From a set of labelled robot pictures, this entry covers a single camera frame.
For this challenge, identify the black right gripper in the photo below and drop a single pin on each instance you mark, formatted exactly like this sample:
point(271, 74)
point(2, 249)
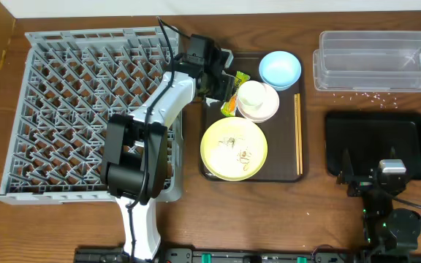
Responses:
point(343, 180)

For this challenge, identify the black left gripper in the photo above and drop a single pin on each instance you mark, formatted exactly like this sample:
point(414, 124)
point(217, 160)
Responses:
point(220, 86)

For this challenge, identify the green yellow snack wrapper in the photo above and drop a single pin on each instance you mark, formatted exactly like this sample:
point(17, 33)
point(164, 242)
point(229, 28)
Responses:
point(228, 108)

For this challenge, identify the cream white cup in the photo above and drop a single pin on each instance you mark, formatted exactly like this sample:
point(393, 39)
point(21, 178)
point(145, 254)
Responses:
point(251, 95)

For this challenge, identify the pink shallow bowl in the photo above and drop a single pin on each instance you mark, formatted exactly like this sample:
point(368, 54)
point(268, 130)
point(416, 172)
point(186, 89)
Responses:
point(268, 108)

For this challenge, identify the light blue bowl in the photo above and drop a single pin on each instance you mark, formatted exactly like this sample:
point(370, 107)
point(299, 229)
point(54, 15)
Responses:
point(280, 69)

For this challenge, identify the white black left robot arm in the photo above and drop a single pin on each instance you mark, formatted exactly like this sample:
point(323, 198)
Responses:
point(134, 162)

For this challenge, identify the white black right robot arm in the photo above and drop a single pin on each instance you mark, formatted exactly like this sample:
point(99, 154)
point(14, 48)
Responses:
point(391, 233)

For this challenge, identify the clear plastic waste bin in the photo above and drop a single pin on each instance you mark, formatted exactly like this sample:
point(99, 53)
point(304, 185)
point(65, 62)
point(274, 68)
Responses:
point(368, 61)

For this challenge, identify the grey plastic dishwasher rack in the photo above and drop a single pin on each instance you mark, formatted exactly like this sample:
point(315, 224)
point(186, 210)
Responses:
point(72, 83)

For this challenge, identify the black plastic tray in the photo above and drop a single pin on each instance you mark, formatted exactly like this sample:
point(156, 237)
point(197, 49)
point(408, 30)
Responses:
point(369, 137)

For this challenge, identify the yellow plate with scraps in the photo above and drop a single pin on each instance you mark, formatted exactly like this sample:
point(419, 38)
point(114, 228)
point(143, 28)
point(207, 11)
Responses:
point(233, 149)

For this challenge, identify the left wooden chopstick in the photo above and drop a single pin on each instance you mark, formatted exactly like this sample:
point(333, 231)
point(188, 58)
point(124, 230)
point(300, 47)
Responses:
point(297, 144)

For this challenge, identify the wooden chopstick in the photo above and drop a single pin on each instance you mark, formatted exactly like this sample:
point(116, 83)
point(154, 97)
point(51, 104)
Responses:
point(299, 132)
point(297, 144)

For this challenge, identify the right wooden chopstick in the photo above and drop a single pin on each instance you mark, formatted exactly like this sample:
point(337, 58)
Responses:
point(299, 132)

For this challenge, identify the black equipment rail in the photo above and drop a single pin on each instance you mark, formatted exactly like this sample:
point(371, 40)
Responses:
point(187, 255)

